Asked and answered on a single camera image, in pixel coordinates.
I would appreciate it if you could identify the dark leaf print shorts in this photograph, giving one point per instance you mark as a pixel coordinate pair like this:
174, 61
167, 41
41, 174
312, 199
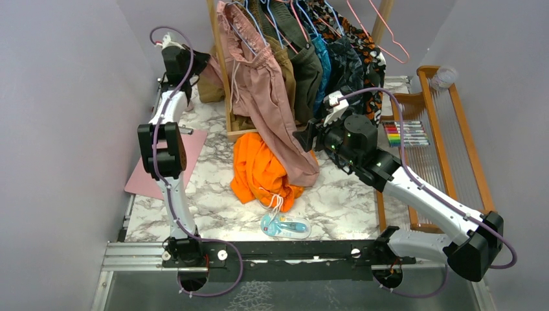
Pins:
346, 69

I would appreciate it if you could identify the orange camo hanging shorts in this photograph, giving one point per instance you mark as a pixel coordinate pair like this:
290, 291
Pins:
374, 67

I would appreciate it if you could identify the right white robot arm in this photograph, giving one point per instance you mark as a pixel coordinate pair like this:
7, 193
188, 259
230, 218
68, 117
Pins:
470, 240

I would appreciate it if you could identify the blue wire hanger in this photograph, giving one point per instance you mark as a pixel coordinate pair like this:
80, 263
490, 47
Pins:
247, 28

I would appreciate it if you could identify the pink clipboard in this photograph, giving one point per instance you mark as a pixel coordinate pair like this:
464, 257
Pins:
141, 183

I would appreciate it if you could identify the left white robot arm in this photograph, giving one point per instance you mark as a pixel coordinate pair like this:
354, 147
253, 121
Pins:
164, 157

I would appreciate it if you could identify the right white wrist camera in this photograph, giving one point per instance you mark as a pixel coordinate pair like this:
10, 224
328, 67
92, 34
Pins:
335, 105

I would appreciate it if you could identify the coloured marker set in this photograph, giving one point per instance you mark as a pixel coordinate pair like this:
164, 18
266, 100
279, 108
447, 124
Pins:
412, 133

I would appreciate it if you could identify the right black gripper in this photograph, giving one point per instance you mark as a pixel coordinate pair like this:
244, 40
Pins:
314, 128

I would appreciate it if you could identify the pink shorts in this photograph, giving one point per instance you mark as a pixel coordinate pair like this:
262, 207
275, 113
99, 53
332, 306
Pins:
260, 94

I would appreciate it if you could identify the clear plastic cup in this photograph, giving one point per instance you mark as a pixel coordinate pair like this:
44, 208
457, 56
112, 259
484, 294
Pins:
444, 78

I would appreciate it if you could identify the blue patterned hanging shorts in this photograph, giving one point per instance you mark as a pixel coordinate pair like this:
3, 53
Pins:
321, 52

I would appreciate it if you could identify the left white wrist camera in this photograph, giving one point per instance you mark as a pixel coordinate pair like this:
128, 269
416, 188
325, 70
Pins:
168, 41

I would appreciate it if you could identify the wooden dish rack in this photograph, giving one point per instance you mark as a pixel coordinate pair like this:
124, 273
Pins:
450, 162

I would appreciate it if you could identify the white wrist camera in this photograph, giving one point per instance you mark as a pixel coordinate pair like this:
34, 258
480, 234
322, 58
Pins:
168, 41
335, 105

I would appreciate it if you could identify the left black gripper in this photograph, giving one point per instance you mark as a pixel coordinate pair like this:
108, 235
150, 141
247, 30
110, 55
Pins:
199, 59

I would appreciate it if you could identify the packaged blue toothbrush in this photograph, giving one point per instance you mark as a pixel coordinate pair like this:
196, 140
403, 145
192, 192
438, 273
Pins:
283, 226

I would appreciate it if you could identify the dark green hanging shorts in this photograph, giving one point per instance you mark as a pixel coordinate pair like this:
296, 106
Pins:
281, 24

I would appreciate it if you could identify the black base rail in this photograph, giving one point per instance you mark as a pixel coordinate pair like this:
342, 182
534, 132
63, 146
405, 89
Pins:
309, 260

